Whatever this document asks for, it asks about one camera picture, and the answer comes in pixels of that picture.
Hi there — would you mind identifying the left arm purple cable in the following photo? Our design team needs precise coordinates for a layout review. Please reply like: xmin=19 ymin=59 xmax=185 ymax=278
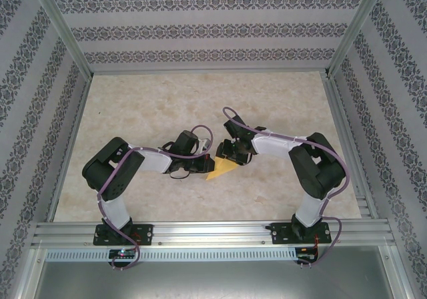
xmin=96 ymin=125 xmax=214 ymax=272

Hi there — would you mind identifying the yellow paper sheet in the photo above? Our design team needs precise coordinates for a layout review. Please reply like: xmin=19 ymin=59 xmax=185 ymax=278
xmin=205 ymin=156 xmax=240 ymax=182

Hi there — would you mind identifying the aluminium frame post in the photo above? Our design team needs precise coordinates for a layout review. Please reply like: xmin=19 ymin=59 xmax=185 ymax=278
xmin=324 ymin=0 xmax=390 ymax=77
xmin=28 ymin=0 xmax=93 ymax=77

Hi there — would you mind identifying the aluminium mounting rail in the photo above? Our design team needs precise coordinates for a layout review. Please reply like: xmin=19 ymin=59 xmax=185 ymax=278
xmin=31 ymin=219 xmax=396 ymax=248

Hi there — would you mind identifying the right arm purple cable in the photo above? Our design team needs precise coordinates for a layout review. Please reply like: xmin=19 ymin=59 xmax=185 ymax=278
xmin=222 ymin=107 xmax=350 ymax=269

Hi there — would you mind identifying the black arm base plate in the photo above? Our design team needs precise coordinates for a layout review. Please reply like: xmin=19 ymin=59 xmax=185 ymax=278
xmin=93 ymin=224 xmax=154 ymax=246
xmin=270 ymin=221 xmax=333 ymax=246

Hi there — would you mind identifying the aluminium table edge rail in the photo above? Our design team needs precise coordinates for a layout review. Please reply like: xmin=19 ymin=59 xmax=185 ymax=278
xmin=321 ymin=73 xmax=380 ymax=220
xmin=45 ymin=75 xmax=93 ymax=222

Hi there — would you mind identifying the small circuit board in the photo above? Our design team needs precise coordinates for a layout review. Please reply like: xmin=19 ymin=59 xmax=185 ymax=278
xmin=296 ymin=246 xmax=320 ymax=262
xmin=109 ymin=248 xmax=136 ymax=260

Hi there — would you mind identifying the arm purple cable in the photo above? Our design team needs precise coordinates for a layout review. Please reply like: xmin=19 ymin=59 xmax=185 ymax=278
xmin=222 ymin=107 xmax=350 ymax=269
xmin=96 ymin=125 xmax=214 ymax=272

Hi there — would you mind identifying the slotted grey cable duct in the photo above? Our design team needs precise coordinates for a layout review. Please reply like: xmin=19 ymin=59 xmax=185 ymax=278
xmin=45 ymin=247 xmax=298 ymax=263

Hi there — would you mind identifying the aluminium frame crossbar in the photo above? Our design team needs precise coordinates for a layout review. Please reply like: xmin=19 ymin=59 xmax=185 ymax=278
xmin=90 ymin=67 xmax=330 ymax=76

